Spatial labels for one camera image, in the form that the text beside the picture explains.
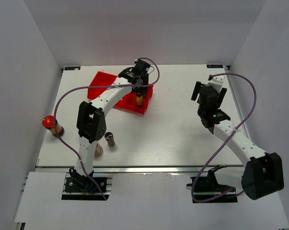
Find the red-cap brown spice jar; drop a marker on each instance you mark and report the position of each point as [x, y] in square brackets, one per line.
[49, 123]

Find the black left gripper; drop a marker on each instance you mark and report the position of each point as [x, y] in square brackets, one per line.
[143, 89]

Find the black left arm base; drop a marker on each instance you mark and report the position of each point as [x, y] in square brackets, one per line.
[73, 190]

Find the black-cap spice shaker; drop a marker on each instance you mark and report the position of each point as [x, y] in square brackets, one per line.
[109, 137]

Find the blue table label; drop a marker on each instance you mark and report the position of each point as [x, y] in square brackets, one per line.
[68, 68]
[214, 66]

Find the pink-cap spice jar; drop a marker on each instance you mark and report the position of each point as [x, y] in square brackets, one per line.
[98, 151]

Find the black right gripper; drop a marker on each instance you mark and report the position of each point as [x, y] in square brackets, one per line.
[196, 90]

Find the left blue table label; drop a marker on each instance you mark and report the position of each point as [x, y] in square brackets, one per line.
[68, 68]

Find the yellow-label dark sauce bottle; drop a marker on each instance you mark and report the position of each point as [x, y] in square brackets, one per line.
[139, 99]

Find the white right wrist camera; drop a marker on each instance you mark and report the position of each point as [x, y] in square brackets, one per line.
[216, 82]

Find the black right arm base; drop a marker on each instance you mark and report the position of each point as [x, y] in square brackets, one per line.
[206, 187]

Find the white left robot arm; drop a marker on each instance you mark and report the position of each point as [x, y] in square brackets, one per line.
[91, 122]

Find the right blue table label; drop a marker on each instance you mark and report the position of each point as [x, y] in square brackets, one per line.
[214, 66]

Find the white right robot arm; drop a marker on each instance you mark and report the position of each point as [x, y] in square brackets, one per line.
[261, 173]

